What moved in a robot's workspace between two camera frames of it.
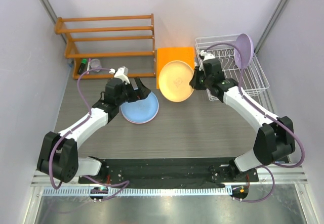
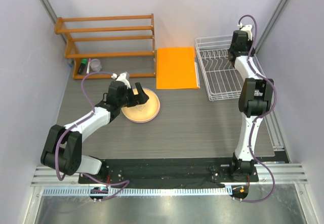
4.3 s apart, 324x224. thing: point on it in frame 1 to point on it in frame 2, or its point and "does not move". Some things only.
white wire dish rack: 251,79 does not move
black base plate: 171,173 does not move
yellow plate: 174,81 to 143,112
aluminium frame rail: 294,173 does not move
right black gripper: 194,82 to 252,50
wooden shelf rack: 70,53 does not move
